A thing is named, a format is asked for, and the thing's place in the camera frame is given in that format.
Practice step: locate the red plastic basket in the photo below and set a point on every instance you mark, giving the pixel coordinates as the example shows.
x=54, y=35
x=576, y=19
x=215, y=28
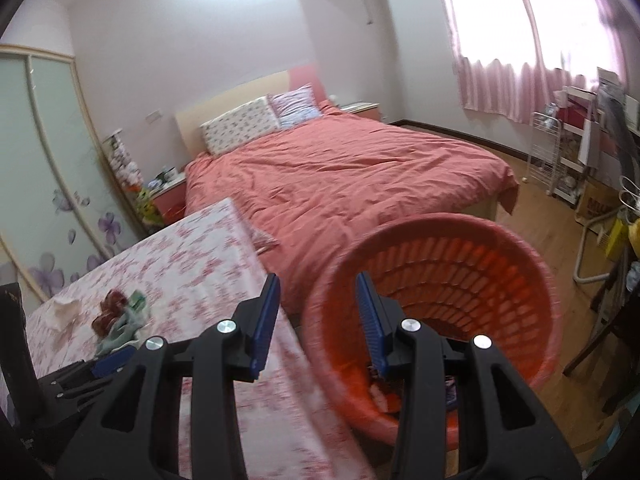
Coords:
x=450, y=270

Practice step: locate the wardrobe with purple flowers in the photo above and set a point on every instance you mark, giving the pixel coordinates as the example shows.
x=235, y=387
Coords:
x=50, y=135

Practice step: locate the bed with coral duvet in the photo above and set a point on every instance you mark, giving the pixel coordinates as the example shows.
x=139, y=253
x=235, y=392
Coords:
x=350, y=175

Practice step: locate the cardboard box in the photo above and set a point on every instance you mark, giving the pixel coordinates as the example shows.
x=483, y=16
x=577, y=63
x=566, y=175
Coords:
x=597, y=205

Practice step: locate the clear tube of plush toys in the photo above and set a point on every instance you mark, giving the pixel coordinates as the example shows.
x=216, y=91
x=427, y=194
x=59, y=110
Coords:
x=125, y=170

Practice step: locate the pink curtain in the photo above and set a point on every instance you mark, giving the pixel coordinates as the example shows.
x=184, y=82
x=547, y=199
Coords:
x=500, y=85

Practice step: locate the white wall socket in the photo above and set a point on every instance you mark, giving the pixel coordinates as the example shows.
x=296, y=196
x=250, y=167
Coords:
x=154, y=116

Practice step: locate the striped pillow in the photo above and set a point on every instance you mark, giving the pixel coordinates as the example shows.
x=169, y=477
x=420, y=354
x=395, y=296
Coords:
x=295, y=105

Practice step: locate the beige headboard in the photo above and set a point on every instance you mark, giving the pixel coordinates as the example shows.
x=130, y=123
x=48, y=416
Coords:
x=225, y=92

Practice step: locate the white metal tube frame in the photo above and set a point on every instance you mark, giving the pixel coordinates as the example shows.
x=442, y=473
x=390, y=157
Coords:
x=582, y=250

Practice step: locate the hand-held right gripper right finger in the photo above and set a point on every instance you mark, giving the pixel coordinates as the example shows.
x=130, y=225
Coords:
x=370, y=320

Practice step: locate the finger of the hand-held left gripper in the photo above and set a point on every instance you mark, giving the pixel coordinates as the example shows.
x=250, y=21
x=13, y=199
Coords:
x=112, y=360

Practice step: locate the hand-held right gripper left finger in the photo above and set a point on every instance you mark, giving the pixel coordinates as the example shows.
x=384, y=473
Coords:
x=265, y=320

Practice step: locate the brown plaid scrunchie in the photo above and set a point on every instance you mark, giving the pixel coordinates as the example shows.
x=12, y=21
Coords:
x=110, y=310

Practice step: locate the white floral pillow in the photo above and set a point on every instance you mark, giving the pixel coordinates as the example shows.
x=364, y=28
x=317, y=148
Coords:
x=240, y=125

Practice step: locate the pink nightstand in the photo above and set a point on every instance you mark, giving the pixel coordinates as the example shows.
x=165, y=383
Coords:
x=170, y=200
x=367, y=110

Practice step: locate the white mug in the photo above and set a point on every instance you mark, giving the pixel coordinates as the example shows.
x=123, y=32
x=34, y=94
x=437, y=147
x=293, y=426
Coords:
x=169, y=174

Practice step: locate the dark wooden chair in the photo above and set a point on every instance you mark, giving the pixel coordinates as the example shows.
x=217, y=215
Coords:
x=607, y=320

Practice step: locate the crumpled white tissue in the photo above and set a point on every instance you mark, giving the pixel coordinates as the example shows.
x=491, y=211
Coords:
x=65, y=310

